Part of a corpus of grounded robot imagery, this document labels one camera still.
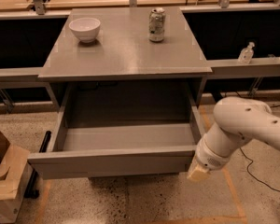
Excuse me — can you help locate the white ceramic bowl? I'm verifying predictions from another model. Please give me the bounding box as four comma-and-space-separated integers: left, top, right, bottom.
69, 18, 101, 43

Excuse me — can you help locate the clear pump bottle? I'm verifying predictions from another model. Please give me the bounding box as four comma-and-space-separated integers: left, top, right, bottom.
238, 42, 255, 64

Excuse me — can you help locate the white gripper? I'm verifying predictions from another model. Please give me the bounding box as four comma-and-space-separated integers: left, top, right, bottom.
187, 136, 231, 182

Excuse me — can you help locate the black cylindrical bar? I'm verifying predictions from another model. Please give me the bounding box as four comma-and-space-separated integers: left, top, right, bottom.
24, 131, 51, 199

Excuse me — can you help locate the grey metal shelf rail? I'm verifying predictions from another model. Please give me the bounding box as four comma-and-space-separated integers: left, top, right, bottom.
0, 58, 280, 89

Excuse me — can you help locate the grey top drawer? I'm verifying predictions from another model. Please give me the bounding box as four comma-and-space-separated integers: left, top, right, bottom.
28, 82, 203, 179

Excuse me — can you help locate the black floor cable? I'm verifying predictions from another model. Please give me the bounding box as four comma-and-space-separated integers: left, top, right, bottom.
223, 91, 280, 210

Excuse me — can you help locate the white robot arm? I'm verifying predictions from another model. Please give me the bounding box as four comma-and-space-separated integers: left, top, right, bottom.
187, 97, 280, 182

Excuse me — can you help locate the brown cardboard box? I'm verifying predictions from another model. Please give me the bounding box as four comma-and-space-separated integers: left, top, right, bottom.
0, 131, 32, 224

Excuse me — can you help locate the grey drawer cabinet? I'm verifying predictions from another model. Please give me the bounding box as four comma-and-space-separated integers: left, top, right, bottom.
39, 7, 211, 126

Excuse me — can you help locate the white crumpled soda can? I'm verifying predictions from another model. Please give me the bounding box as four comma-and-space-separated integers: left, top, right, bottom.
148, 7, 166, 42

